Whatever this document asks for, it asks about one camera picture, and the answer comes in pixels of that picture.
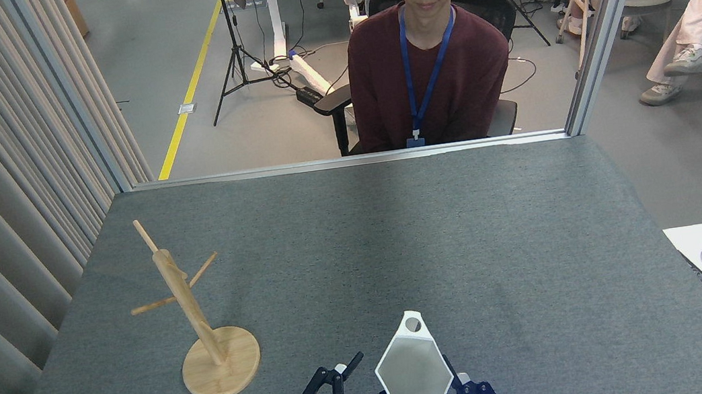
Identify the white hexagonal cup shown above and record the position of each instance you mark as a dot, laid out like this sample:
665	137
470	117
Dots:
412	375

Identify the wooden cup rack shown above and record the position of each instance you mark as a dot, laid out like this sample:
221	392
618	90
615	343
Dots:
187	300

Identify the black office chair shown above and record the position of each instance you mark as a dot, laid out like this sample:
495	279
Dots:
338	100

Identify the black power strip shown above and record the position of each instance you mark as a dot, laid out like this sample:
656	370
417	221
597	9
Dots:
309	96

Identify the metal floor plate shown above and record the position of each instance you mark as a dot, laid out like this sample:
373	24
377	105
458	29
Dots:
187	109

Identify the cardboard box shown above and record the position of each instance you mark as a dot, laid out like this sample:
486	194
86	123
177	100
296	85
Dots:
76	15

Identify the silver table rail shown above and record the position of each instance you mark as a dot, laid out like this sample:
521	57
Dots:
319	163

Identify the white desk frame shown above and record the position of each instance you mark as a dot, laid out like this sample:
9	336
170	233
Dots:
277	23

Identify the silver post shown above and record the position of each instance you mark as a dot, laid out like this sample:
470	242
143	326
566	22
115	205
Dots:
70	98
607	27

